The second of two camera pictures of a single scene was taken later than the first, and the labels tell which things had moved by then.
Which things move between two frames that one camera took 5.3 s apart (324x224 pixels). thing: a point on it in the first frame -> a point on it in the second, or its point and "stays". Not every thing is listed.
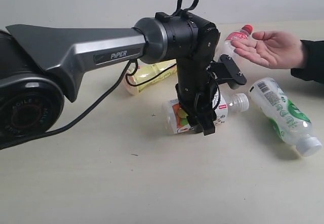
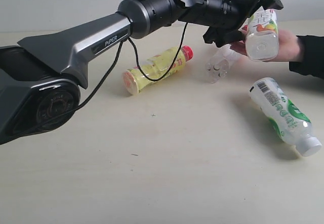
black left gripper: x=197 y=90 -> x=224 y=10
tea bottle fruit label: x=175 y=120 -> x=262 y=38
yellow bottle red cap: x=140 y=75 stays
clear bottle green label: x=290 y=122 stays
